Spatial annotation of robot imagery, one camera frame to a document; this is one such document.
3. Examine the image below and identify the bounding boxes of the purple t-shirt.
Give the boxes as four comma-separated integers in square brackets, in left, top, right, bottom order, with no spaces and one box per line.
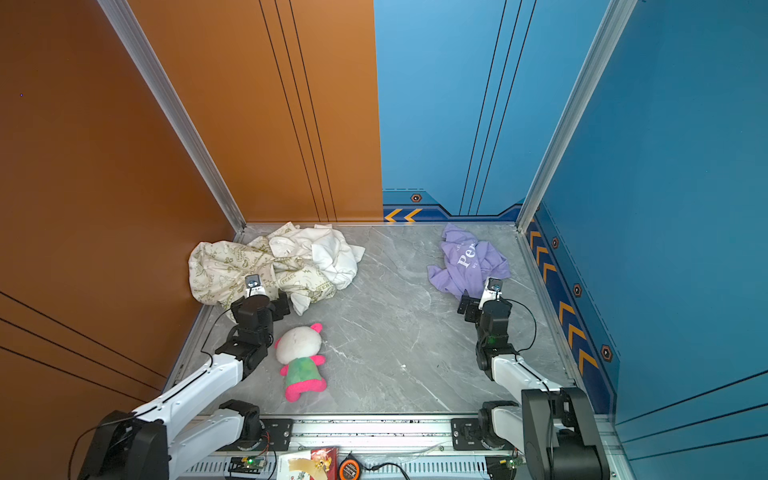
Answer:
[427,224,511,300]

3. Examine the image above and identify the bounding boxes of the green circuit board left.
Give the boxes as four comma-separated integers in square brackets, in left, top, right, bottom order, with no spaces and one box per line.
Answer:
[226,456,269,478]

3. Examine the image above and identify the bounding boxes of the cream patterned cloth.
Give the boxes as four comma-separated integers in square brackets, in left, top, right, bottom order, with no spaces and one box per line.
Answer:
[188,222,337,315]

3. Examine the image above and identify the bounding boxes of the pink green plush toy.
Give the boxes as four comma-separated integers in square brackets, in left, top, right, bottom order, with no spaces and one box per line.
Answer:
[275,323,327,403]

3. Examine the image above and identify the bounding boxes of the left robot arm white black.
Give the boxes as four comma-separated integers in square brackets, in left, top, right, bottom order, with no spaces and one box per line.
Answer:
[77,291,290,479]

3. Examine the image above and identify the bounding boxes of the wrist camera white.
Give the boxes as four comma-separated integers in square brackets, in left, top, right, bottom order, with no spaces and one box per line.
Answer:
[478,277,503,309]
[244,274,268,298]

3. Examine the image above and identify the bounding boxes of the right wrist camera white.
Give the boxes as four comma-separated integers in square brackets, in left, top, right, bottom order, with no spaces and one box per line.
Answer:
[478,277,503,309]

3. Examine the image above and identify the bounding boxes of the red printed card packet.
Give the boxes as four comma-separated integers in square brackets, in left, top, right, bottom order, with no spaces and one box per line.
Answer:
[278,447,339,480]

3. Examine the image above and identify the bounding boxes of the white plain cloth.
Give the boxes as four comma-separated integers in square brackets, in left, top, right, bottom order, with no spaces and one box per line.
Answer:
[267,222,366,290]

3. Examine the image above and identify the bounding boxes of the orange black tape measure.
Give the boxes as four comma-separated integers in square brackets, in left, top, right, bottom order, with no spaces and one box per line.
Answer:
[338,455,362,480]

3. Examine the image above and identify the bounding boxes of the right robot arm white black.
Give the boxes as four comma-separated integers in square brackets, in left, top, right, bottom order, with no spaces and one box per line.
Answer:
[457,289,611,479]

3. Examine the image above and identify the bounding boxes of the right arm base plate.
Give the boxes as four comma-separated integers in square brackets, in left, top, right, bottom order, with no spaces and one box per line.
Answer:
[450,417,514,451]

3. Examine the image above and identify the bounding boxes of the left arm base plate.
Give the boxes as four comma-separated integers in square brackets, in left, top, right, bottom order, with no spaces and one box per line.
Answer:
[256,418,294,452]

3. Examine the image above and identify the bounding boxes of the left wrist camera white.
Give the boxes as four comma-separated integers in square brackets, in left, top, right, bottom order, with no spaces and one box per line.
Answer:
[244,274,268,298]

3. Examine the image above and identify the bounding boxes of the green circuit board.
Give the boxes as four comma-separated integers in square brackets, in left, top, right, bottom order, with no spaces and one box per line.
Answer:
[226,456,269,478]
[499,455,526,470]

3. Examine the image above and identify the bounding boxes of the green circuit board right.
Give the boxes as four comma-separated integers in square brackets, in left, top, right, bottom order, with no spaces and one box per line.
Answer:
[499,455,526,470]

